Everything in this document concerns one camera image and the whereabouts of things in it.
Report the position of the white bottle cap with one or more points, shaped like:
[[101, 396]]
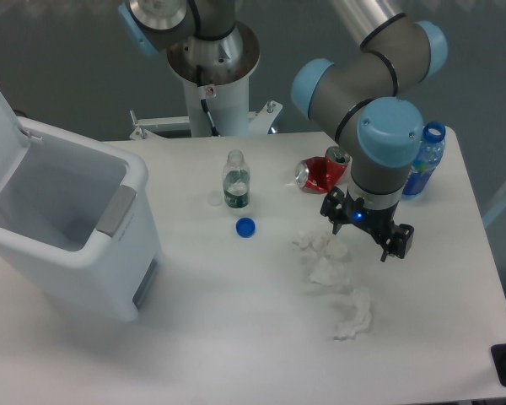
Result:
[[214, 198]]

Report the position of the clear bottle green label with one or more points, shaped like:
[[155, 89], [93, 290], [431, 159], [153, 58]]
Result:
[[236, 180]]

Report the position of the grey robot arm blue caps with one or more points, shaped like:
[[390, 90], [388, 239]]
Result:
[[357, 106]]

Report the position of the crushed red soda can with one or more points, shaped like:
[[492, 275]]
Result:
[[321, 173]]

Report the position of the white crumpled tissue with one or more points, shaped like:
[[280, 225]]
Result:
[[328, 273]]

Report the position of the white trash bin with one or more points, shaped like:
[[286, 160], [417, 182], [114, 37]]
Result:
[[75, 220]]

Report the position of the blue bottle cap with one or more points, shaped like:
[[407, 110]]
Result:
[[245, 227]]

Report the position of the white twisted paper strip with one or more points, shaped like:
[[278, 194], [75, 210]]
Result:
[[359, 304]]

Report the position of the blue plastic bottle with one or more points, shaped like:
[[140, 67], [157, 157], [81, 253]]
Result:
[[430, 153]]

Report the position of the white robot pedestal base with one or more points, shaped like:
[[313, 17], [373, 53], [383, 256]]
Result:
[[215, 77]]

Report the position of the white crumpled paper ball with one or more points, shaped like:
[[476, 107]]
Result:
[[322, 243]]

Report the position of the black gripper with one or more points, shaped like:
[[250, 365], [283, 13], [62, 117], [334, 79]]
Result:
[[340, 209]]

